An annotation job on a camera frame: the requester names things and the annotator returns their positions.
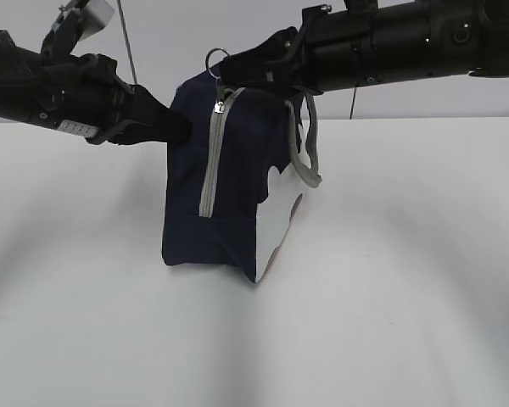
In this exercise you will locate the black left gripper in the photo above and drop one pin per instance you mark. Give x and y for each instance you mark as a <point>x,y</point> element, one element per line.
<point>85,97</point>

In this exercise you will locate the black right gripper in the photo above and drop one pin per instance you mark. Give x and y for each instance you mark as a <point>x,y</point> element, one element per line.
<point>279,64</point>

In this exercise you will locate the navy and white lunch bag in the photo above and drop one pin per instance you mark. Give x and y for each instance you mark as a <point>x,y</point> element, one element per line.
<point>233,188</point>

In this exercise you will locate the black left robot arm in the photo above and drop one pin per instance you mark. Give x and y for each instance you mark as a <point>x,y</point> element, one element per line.
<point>21,82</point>

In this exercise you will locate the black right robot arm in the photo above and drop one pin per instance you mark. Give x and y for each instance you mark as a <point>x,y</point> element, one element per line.
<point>370,45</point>

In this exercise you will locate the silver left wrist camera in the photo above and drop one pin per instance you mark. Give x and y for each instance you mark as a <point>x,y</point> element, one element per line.
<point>94,16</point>

